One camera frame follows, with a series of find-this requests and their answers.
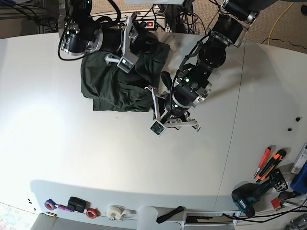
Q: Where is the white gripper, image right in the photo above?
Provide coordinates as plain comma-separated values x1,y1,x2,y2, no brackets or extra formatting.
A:
145,85,201,136

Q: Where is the white plastic cup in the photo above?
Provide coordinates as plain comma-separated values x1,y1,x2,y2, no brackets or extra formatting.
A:
136,206,158,230

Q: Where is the orange black utility knife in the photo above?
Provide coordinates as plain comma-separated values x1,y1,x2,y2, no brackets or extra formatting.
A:
256,149,287,183

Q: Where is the yellow cable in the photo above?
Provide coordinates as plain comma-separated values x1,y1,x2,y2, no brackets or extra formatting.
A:
268,3,293,46

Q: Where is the blue box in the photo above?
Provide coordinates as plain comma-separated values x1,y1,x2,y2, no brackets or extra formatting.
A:
290,163,307,195

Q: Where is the teal black cordless drill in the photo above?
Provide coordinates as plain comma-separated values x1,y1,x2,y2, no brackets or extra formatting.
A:
231,169,288,218

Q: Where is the red square tag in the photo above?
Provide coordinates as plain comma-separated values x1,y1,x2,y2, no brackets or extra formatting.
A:
271,198,281,209

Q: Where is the dark green t-shirt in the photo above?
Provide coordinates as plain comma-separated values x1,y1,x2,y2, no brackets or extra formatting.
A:
81,42,170,112

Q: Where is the red tape roll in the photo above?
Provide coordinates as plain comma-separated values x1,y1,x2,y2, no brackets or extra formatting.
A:
86,208,98,219

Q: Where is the black robot arm, image right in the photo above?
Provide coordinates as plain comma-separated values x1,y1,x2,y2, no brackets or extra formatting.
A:
146,0,274,136

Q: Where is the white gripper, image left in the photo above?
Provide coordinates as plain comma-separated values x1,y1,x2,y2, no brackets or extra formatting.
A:
104,11,139,73

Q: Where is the purple tape roll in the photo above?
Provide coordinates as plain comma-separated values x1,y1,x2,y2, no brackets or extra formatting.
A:
44,199,56,210

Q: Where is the black action camera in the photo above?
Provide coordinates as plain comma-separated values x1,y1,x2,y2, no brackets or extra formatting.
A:
67,196,87,213

